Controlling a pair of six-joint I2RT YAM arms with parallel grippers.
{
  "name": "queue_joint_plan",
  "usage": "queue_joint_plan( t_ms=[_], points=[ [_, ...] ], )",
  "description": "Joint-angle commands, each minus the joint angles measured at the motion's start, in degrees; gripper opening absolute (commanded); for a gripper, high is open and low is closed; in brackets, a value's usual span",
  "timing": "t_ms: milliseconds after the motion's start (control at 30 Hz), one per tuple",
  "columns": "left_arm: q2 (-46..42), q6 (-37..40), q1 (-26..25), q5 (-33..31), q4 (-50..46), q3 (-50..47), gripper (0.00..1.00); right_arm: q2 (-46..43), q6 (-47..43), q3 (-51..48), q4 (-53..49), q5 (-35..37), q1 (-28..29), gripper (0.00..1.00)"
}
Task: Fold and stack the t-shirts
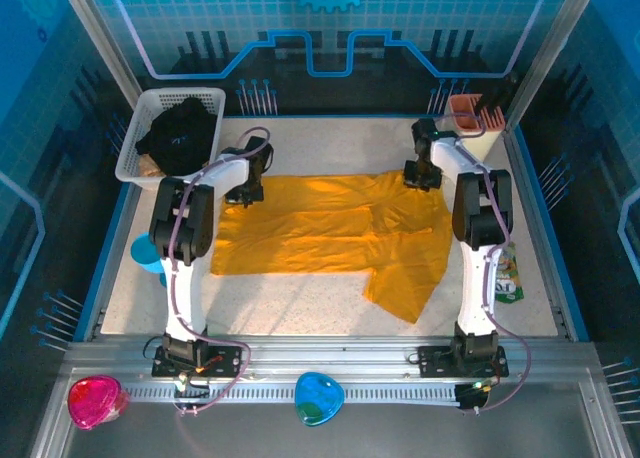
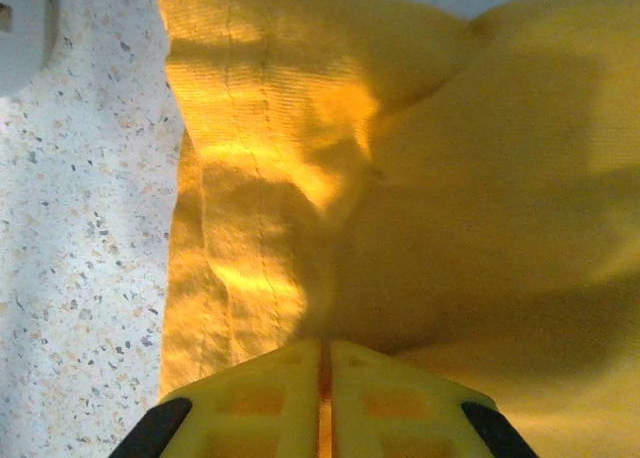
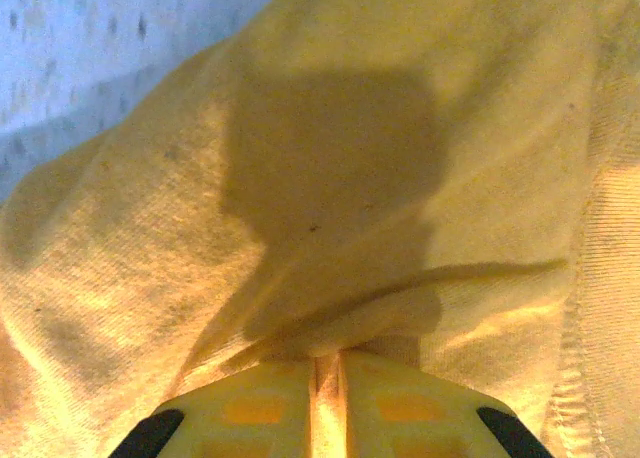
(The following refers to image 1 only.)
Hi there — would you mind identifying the aluminium extrusion rail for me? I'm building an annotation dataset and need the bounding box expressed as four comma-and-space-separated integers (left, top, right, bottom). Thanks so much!
62, 335, 601, 380

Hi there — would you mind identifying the yellow t-shirt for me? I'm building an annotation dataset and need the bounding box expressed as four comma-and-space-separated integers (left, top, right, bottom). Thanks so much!
209, 172, 454, 325

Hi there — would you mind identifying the green snack bag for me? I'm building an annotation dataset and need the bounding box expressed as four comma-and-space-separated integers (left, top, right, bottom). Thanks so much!
494, 241, 525, 305

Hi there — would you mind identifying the pink heart-shaped container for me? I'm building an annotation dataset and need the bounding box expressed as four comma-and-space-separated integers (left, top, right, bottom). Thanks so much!
67, 375, 130, 432

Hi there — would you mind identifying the tan cloth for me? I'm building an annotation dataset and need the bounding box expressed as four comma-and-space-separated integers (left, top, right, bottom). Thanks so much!
138, 152, 211, 178

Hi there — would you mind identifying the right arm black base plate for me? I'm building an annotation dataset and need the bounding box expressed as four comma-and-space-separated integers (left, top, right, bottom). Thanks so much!
417, 345, 510, 379

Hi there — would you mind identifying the white plastic laundry basket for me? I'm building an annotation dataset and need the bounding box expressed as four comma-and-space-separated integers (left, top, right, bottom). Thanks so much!
114, 86, 227, 192

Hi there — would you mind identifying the blue plastic goblet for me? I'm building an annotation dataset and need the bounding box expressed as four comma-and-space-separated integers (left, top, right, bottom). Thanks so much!
130, 232, 169, 288

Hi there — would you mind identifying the small black controller box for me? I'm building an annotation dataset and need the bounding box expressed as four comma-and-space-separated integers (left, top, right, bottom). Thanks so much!
173, 375, 211, 402
454, 381, 489, 411

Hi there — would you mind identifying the black t-shirt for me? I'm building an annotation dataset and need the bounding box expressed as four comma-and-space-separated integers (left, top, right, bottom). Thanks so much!
134, 96, 219, 177

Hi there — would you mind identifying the aluminium frame post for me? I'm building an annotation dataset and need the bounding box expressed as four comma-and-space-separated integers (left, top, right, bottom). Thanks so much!
503, 0, 604, 134
54, 0, 146, 110

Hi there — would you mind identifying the blue heart-shaped container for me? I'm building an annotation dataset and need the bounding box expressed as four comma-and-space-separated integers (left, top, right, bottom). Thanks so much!
293, 371, 345, 428

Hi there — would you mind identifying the cream utensil holder orange insert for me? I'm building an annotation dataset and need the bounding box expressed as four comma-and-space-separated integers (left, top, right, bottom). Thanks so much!
446, 93, 506, 163

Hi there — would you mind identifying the slotted grey cable duct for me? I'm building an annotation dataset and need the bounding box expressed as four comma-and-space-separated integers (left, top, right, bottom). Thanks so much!
122, 385, 461, 405

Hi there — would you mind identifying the black utensil handle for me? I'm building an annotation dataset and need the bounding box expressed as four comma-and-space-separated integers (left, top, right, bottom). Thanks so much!
477, 67, 519, 117

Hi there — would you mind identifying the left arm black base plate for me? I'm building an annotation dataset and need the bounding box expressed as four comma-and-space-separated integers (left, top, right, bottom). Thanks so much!
151, 346, 245, 379

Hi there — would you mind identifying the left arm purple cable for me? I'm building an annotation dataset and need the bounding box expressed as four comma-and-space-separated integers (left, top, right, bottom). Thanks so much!
164, 126, 272, 417

